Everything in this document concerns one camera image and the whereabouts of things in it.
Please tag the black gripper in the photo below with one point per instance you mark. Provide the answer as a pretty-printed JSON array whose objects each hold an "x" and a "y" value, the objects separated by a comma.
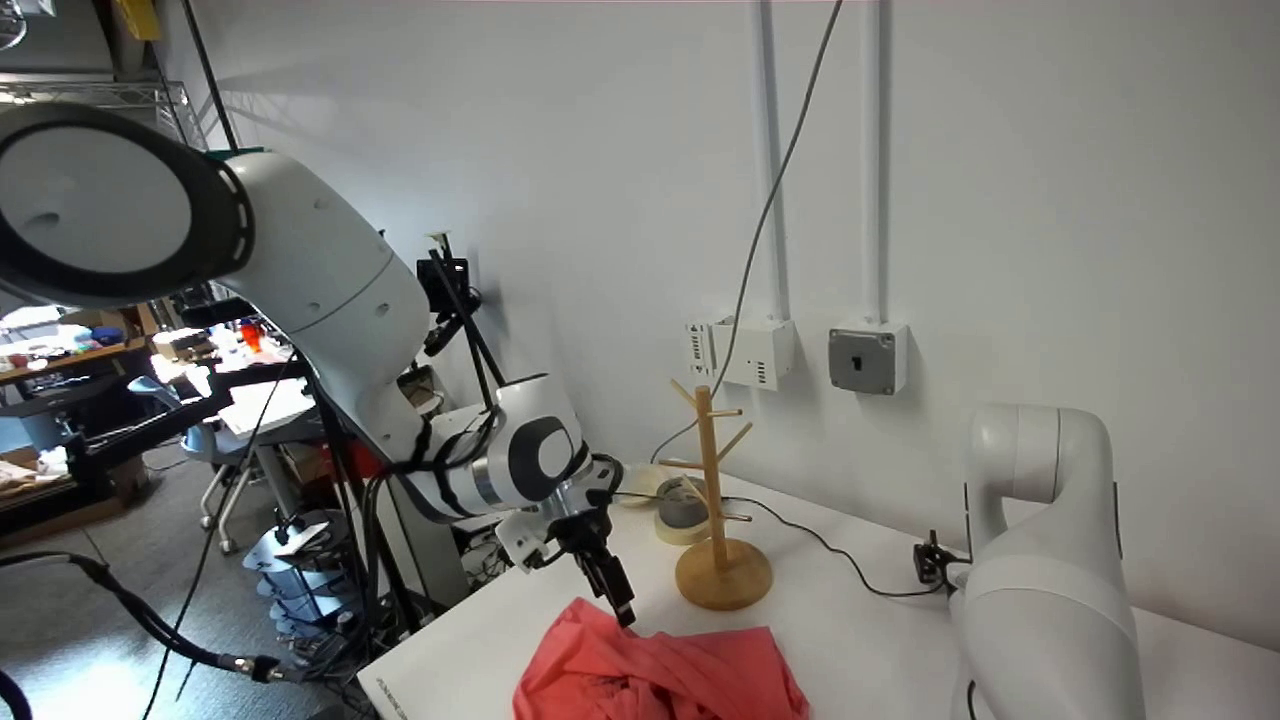
[{"x": 584, "y": 533}]

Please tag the red shirt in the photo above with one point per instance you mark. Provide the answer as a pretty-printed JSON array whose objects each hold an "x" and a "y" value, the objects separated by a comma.
[{"x": 723, "y": 674}]

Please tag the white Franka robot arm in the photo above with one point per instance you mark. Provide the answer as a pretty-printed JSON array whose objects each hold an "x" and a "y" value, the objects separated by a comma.
[{"x": 323, "y": 283}]

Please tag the wooden mug tree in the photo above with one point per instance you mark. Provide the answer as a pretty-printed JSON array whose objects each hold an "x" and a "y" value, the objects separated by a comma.
[{"x": 726, "y": 564}]

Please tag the white grey cabinet panel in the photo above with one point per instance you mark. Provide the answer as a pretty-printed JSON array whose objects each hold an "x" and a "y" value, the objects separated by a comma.
[{"x": 418, "y": 542}]

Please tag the white outlet with switches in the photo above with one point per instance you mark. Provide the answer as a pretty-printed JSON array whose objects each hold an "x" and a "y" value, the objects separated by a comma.
[{"x": 707, "y": 348}]

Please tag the black tripod legs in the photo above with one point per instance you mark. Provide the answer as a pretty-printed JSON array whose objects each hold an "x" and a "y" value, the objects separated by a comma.
[{"x": 349, "y": 521}]

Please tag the white socket box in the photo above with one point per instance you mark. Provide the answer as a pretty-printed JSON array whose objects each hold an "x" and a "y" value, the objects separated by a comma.
[{"x": 762, "y": 355}]

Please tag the small black connector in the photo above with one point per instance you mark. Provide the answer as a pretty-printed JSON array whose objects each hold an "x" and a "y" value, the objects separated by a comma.
[{"x": 934, "y": 563}]

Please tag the grey junction box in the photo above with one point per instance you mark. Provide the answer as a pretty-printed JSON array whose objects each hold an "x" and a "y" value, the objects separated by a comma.
[{"x": 866, "y": 361}]

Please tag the office chair chrome base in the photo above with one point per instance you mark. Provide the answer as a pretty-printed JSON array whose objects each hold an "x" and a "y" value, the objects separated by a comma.
[{"x": 226, "y": 500}]

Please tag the wooden workbench with clutter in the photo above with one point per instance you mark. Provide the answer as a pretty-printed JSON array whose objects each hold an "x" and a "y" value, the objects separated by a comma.
[{"x": 65, "y": 361}]

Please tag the black slanted pole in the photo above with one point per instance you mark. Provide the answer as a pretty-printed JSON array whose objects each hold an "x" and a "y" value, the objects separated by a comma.
[{"x": 207, "y": 64}]

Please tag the metal shelf rack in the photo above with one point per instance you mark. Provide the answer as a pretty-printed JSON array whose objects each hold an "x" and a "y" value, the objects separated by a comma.
[{"x": 80, "y": 86}]

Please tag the yellow hanging object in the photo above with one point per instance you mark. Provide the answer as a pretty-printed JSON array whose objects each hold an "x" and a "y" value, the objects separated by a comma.
[{"x": 136, "y": 19}]

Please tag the black camera on mount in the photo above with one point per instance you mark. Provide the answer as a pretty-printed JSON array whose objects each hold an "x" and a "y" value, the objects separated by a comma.
[{"x": 441, "y": 283}]

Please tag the white wall conduit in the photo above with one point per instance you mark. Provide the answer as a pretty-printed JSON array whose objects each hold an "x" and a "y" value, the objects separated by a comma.
[
  {"x": 771, "y": 82},
  {"x": 877, "y": 162}
]

